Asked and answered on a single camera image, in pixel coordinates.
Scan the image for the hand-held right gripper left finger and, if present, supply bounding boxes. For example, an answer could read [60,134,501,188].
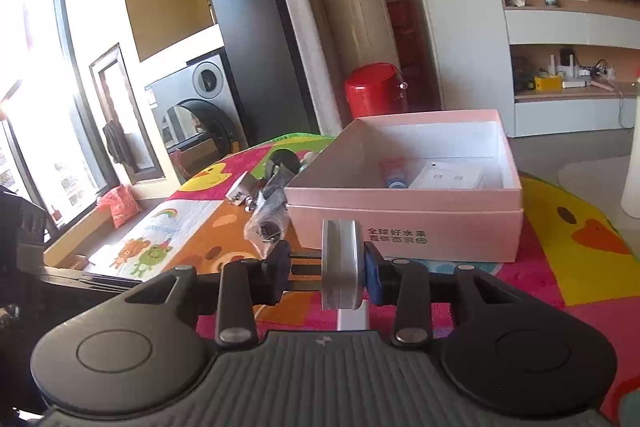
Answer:
[125,239,292,349]

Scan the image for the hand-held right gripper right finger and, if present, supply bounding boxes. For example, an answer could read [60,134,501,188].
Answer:
[363,241,521,349]

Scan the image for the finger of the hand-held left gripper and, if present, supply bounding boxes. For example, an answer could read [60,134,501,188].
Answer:
[42,264,151,294]

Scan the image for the white round gadget with stand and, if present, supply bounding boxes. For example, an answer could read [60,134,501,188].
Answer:
[321,219,372,333]

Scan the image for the pink cardboard box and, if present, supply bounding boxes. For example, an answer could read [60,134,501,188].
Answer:
[282,109,524,264]

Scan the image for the clear bag of black parts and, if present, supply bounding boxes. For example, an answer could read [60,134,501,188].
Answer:
[243,177,292,248]

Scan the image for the colourful cartoon play mat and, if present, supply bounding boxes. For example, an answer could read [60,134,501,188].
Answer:
[90,132,640,427]

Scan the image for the orange plastic bag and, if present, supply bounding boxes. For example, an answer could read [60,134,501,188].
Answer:
[96,186,143,229]

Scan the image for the blue and red tube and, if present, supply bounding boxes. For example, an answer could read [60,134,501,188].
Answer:
[382,158,410,190]

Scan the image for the black round object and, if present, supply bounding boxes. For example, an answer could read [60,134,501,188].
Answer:
[265,149,301,180]

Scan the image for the dark hanging cloth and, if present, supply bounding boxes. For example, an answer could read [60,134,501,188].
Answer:
[103,119,136,165]

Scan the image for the grey washing machine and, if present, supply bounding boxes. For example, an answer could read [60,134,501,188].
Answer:
[145,49,248,185]

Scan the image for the framed standing mirror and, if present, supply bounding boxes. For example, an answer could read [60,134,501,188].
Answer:
[89,43,166,182]

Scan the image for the red trash bin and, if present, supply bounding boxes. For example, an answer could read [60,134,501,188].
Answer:
[344,63,407,118]

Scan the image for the black tall cabinet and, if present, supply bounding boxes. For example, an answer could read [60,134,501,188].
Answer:
[192,0,321,142]

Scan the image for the red storage rack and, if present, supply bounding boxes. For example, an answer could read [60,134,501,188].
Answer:
[369,0,426,110]

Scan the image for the white router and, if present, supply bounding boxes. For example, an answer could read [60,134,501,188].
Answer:
[561,49,589,88]

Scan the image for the white thermos bottle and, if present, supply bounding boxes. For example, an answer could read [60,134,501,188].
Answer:
[620,77,640,214]

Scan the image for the white power strip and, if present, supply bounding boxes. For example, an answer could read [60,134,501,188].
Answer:
[577,62,616,80]

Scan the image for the white television cabinet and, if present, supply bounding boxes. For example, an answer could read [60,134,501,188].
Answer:
[502,0,640,138]

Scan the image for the silver metal bracket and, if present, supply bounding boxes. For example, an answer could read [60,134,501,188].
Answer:
[226,171,258,210]

